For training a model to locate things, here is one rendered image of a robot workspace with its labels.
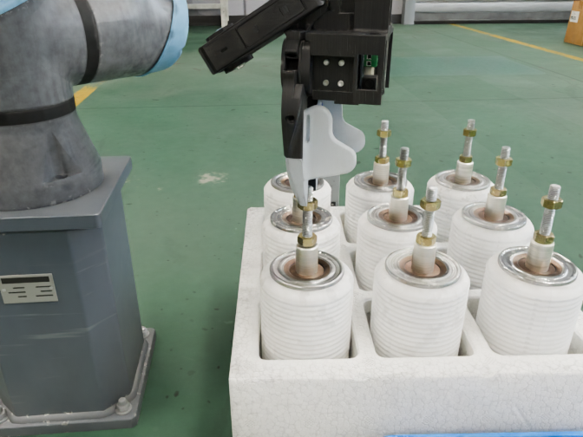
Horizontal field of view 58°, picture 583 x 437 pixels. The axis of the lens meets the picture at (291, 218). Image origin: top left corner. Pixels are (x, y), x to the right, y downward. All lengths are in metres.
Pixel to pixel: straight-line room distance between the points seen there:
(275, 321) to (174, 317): 0.41
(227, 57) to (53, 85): 0.22
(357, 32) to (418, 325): 0.28
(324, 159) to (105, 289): 0.32
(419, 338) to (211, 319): 0.44
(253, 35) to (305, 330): 0.27
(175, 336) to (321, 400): 0.39
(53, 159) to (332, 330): 0.34
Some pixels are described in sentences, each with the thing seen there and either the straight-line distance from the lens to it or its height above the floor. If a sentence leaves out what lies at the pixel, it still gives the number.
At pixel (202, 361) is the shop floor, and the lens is 0.82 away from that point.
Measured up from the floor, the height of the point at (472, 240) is 0.24.
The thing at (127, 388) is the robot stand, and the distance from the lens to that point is 0.75.
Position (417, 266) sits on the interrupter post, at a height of 0.26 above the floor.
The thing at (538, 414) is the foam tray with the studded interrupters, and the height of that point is 0.13.
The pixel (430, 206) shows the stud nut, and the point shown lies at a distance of 0.51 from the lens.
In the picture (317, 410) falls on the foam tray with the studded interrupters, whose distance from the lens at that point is 0.55.
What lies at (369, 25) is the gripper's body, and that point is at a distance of 0.43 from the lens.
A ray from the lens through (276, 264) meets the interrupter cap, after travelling 0.54.
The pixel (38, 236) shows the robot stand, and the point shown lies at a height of 0.27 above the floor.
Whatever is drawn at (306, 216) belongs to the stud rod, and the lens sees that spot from 0.50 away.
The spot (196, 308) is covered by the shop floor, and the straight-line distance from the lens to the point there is 0.93.
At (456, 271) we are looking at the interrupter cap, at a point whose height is 0.25.
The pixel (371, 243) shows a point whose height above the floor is 0.23.
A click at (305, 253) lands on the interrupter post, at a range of 0.51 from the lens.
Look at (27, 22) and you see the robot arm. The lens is 0.59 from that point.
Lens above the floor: 0.53
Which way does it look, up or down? 26 degrees down
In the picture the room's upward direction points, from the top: straight up
